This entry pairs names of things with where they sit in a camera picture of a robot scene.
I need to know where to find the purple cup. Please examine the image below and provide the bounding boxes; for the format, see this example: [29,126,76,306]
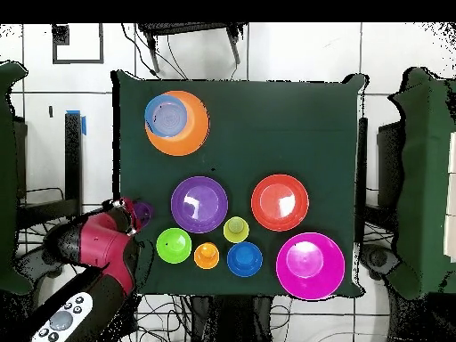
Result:
[132,200,156,230]

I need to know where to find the green bowl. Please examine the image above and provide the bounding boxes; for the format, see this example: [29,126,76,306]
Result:
[155,227,193,265]

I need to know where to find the large yellow-orange bowl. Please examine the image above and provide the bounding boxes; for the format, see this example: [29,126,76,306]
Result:
[143,89,211,157]

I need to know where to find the light blue bowl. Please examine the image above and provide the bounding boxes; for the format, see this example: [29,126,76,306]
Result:
[143,94,189,139]

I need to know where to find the purple bowl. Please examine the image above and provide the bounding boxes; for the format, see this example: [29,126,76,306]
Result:
[169,175,229,234]

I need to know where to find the orange cup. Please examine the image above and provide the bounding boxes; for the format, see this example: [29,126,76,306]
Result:
[193,241,221,271]

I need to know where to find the yellow cup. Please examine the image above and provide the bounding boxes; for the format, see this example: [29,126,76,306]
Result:
[223,216,250,244]

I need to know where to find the blue tape strip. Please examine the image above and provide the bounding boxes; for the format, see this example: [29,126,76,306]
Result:
[66,110,87,136]

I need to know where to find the dark blue bowl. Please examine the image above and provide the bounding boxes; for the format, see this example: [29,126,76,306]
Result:
[226,240,264,278]

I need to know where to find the green cloth covered side table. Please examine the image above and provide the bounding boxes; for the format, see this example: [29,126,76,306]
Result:
[0,61,34,295]
[387,67,456,300]

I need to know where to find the red bowl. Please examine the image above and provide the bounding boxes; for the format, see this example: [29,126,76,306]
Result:
[250,174,310,232]

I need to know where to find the dark green tablecloth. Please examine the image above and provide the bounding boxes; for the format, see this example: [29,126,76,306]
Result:
[111,69,368,298]

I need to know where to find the pink bowl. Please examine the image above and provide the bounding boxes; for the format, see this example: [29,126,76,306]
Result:
[275,232,346,301]

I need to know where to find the black frame table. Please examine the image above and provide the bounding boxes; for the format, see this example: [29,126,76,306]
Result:
[15,111,85,229]

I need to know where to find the bundle of floor cables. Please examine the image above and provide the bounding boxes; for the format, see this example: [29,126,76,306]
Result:
[17,186,195,342]

